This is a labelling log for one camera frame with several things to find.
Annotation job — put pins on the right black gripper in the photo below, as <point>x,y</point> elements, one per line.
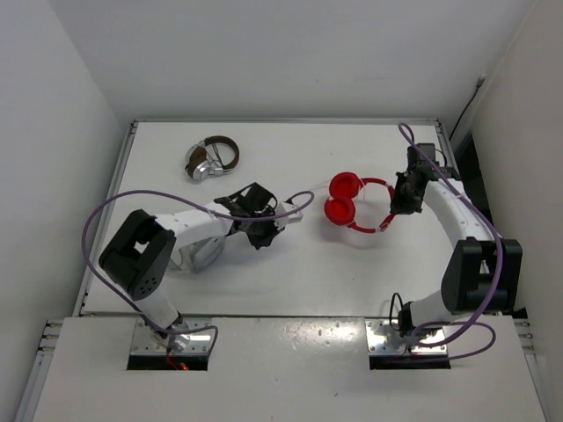
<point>398,205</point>

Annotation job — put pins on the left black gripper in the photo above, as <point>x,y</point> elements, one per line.
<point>267,238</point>

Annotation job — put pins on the red headphones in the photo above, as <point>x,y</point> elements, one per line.
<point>340,207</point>

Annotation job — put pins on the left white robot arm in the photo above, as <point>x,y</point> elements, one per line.
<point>137,256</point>

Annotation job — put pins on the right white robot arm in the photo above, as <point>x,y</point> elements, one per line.
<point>480,269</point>

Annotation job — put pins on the grey white headphones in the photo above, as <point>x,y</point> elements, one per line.
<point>196,257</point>

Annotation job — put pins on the brown silver headphones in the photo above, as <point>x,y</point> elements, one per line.
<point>203,160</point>

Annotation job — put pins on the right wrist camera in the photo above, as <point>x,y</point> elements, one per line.
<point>416,154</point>

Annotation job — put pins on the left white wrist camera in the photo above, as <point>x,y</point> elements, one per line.
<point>291,214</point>

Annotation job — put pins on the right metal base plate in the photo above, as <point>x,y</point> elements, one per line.
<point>384,341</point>

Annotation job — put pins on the metal base plate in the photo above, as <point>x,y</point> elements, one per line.
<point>384,341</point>
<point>145,342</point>

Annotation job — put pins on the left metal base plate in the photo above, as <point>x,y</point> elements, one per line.
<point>145,342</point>

